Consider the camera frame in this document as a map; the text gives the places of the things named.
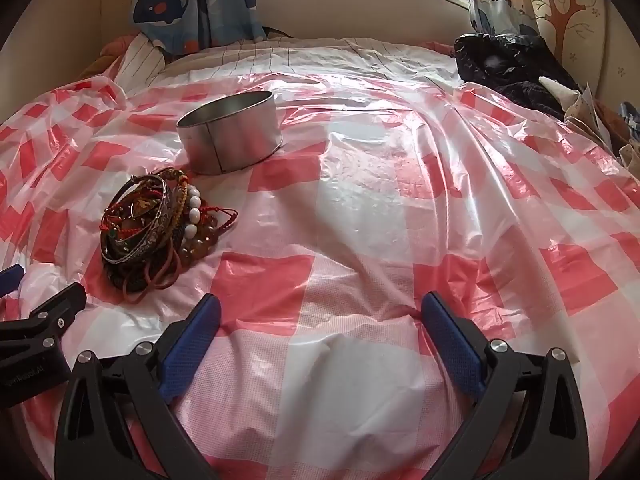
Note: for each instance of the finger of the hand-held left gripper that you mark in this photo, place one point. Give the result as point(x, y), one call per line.
point(10, 281)
point(45, 320)

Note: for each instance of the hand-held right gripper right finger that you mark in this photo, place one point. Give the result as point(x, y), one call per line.
point(450, 342)

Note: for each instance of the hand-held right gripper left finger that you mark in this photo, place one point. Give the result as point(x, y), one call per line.
point(190, 342)

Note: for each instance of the round metal tin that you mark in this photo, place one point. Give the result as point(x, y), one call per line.
point(230, 145)

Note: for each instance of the red checked plastic sheet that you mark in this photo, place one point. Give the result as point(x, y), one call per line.
point(360, 210)

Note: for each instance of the orange blanket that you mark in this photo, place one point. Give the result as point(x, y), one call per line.
point(107, 52)

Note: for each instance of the beige paper bag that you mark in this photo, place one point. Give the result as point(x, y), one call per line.
point(582, 110)

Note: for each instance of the black plastic bag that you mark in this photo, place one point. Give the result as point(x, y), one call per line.
point(515, 65)

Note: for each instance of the white striped quilt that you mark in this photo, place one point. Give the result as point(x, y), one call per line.
point(300, 57)

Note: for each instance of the tree wall decal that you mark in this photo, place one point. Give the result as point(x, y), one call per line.
point(562, 15)

